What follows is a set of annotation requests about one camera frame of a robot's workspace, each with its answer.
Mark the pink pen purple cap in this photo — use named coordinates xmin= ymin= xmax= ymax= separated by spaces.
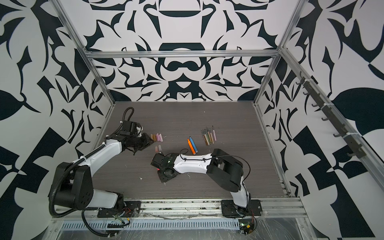
xmin=212 ymin=126 xmax=217 ymax=141

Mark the blue marker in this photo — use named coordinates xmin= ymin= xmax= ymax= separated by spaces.
xmin=189 ymin=137 xmax=198 ymax=154

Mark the brown pen green cap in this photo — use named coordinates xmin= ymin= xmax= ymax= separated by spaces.
xmin=201 ymin=130 xmax=209 ymax=146

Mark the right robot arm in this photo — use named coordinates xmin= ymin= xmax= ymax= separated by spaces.
xmin=151 ymin=149 xmax=251 ymax=218

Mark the white cable duct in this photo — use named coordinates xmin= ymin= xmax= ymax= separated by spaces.
xmin=59 ymin=218 xmax=241 ymax=231

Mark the orange marker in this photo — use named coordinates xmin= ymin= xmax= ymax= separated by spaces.
xmin=188 ymin=139 xmax=196 ymax=155

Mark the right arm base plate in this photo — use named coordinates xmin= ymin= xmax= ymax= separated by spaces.
xmin=221 ymin=200 xmax=263 ymax=218

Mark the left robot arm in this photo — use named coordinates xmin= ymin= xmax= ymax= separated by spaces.
xmin=48 ymin=107 xmax=154 ymax=239

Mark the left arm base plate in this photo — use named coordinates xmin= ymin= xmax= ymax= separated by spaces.
xmin=97 ymin=201 xmax=142 ymax=219

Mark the green pen tan cap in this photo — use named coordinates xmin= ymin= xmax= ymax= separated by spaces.
xmin=205 ymin=129 xmax=212 ymax=145

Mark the cream pen brown cap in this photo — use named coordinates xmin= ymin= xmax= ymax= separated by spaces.
xmin=203 ymin=130 xmax=210 ymax=146

